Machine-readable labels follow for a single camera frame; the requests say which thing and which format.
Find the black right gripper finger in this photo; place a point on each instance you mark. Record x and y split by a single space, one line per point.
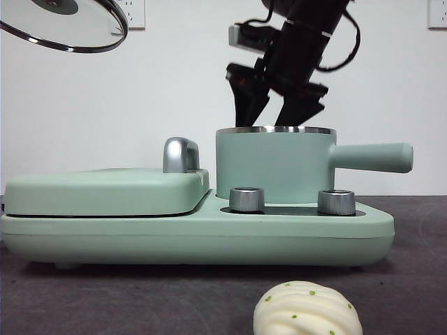
297 111
249 104

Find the twisted bun with green flecks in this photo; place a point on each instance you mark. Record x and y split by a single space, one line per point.
307 310

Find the glass pot lid green knob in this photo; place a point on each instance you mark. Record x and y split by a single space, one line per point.
52 5

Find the silver control knob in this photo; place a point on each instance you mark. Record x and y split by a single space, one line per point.
246 200
336 202

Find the mint green breakfast maker base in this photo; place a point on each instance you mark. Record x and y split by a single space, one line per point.
209 244

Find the mint green hinged grill lid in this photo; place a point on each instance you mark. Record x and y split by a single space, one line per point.
104 192

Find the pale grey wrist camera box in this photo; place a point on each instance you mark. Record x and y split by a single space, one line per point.
235 35

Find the white wall socket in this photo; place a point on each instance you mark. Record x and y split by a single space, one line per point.
138 17
438 15

